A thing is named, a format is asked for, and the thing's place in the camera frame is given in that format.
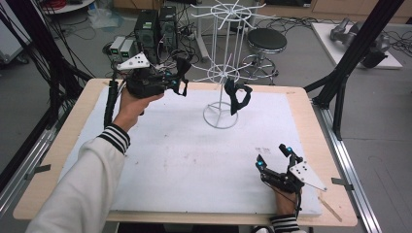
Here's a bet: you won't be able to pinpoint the black round stool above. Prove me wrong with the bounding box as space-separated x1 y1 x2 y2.
241 27 289 85

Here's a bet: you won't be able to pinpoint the white power supply unit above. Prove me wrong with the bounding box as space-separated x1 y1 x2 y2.
119 38 137 62
109 35 126 63

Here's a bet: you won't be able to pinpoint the left hand-held gripper cable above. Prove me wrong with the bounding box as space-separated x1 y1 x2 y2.
103 69 120 129

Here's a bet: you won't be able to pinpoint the grey robot machine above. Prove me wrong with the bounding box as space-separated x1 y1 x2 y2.
329 17 393 69

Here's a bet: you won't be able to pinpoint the right hand-held gripper cable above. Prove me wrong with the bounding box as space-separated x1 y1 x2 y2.
292 190 304 218

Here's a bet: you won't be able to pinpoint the clear plastic bag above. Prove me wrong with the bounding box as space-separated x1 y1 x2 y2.
87 7 124 31

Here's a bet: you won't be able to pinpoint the white foam mat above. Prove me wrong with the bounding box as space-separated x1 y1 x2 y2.
57 85 324 217

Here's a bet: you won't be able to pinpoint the white desk leg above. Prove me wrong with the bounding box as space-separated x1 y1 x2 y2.
194 5 211 62

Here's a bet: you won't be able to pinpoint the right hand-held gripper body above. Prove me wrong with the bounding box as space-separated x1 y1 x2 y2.
260 154 328 195

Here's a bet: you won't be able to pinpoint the white floor board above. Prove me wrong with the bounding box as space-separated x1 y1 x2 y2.
310 21 404 70

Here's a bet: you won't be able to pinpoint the white round table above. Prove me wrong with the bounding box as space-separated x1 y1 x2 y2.
41 0 95 15

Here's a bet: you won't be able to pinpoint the tangle of floor cables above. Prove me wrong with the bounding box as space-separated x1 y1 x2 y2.
102 30 199 82

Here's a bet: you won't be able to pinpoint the black floor cables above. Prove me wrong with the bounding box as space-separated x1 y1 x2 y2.
258 15 412 58

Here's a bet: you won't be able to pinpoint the hand-held gripper cable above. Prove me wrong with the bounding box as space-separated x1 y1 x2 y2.
292 190 304 218
103 69 120 129

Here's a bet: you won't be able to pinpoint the black computer tower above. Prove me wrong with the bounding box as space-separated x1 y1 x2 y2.
157 5 179 59
133 9 160 65

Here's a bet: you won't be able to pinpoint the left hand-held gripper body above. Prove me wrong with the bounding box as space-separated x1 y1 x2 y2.
116 51 173 100

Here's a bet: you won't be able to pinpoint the grey metal bracket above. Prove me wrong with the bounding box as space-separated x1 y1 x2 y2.
24 164 52 182
330 177 355 192

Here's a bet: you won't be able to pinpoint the thin wooden stick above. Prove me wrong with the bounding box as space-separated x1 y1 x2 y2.
318 196 343 223

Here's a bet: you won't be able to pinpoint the person's right hand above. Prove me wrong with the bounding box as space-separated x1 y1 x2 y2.
273 186 303 217

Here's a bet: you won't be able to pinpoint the aluminium rail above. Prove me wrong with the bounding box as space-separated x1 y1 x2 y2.
0 106 72 216
310 99 384 233

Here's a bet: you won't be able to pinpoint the white wire display rack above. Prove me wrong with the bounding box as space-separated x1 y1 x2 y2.
188 0 270 130

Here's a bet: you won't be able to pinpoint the grey case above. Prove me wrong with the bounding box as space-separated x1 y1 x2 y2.
0 17 32 64

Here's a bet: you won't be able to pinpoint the person's left hand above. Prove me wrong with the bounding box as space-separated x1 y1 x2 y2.
112 87 165 133

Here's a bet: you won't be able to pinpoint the black frame post with cables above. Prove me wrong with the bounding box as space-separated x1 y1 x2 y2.
5 0 94 130

